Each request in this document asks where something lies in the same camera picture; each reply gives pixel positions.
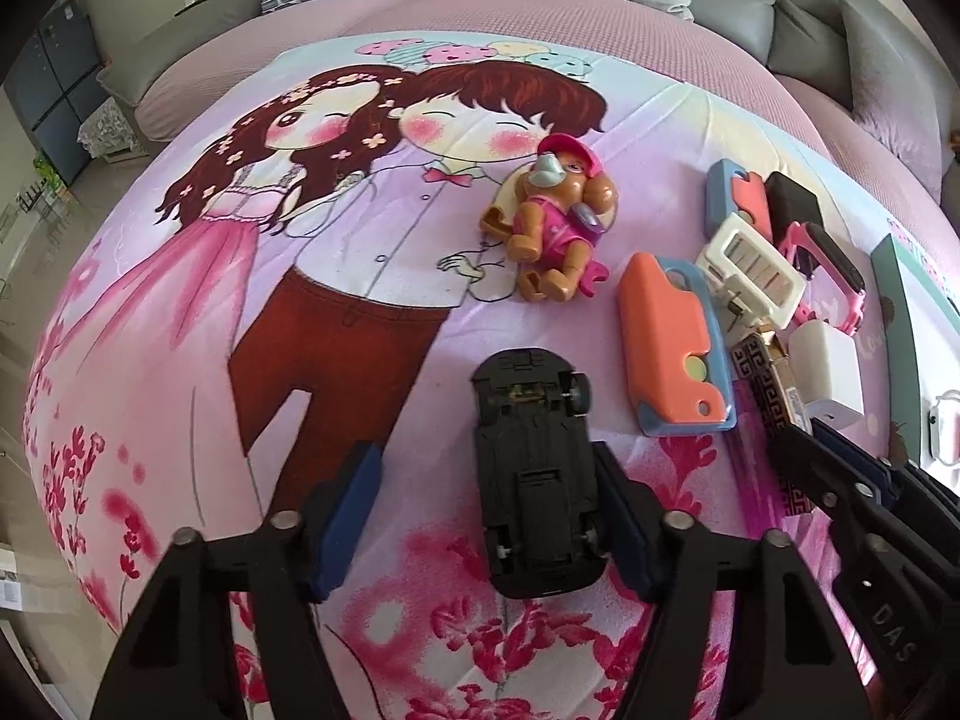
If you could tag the small orange blue toy knife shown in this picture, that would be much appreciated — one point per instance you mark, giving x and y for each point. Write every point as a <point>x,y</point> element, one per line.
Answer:
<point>746,199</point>

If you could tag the black rectangular box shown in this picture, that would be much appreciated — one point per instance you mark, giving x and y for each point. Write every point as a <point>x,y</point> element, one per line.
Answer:
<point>795,202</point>

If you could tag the dark blue cabinet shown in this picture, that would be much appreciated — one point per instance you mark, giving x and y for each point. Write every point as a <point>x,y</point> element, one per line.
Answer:
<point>56,90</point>

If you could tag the teal box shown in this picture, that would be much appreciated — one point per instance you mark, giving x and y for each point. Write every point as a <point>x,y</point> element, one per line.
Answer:
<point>896,330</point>

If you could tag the white lace covered stool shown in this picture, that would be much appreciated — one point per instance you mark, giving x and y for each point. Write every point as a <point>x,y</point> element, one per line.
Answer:
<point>109,127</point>

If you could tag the grey sofa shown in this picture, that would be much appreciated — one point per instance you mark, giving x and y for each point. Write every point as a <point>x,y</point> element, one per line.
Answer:
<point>202,22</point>

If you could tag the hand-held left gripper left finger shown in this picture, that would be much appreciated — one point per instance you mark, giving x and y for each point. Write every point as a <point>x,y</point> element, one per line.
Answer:
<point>345,521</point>

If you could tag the black toy car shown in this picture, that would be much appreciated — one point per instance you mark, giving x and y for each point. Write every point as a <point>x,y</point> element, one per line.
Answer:
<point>525,450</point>

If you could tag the white hair clip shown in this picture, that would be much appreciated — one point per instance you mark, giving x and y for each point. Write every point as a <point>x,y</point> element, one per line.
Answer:
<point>750,262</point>

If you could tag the large orange blue toy knife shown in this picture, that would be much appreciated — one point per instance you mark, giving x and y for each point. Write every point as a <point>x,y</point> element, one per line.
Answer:
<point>660,337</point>

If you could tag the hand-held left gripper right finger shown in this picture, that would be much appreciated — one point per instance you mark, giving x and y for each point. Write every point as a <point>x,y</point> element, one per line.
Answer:
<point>626,525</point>

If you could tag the white charger plug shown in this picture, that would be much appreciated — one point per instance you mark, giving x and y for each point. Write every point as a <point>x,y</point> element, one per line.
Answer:
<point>825,367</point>

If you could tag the printed blanket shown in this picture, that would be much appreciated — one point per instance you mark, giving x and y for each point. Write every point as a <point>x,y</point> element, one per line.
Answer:
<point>375,360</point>

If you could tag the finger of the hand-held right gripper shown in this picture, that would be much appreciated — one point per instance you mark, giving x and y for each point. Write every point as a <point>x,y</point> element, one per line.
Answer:
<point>855,457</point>
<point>862,547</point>

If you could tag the black gold patterned lighter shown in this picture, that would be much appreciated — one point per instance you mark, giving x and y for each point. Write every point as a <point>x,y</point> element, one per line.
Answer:
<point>761,390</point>

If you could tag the pink sofa cover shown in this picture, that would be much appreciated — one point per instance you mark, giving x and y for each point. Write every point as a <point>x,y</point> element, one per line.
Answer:
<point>562,15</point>

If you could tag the pink brown toy dog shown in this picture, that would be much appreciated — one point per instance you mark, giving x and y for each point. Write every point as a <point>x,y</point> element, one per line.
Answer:
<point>555,232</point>

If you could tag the purple grey pillow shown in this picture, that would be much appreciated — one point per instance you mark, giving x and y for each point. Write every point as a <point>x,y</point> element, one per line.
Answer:
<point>892,90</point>

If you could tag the white grey small gadget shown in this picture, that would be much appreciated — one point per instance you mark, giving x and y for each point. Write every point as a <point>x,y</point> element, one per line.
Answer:
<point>946,420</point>

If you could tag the pink watch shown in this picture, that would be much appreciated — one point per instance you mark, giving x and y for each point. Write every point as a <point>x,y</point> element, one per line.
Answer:
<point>832,255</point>

